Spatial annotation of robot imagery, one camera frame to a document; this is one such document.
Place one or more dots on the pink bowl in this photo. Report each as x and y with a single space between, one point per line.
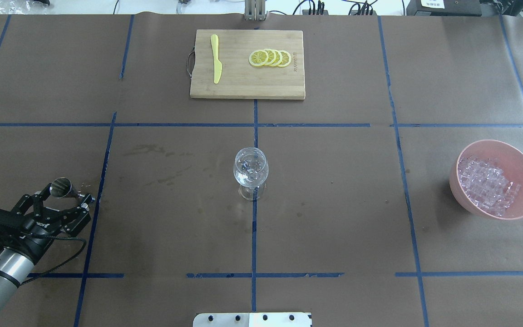
511 161

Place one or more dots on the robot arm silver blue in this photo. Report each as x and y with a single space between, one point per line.
17 263

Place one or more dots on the ice cubes pile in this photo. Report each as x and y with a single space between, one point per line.
484 183

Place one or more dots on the clear wine glass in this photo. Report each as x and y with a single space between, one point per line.
251 169

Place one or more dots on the black device box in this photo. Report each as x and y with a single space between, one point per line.
469 8

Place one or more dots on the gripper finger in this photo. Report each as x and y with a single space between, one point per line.
83 202
34 202

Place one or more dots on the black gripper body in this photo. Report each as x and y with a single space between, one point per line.
36 237

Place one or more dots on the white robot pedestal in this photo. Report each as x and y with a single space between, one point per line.
253 319

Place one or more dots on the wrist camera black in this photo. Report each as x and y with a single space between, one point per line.
11 225

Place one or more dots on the steel jigger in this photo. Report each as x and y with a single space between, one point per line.
63 188

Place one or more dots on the yellow plastic knife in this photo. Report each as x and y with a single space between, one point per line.
217 64

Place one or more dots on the bamboo cutting board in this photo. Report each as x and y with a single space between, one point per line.
239 79

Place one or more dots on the aluminium frame post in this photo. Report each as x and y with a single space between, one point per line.
255 10

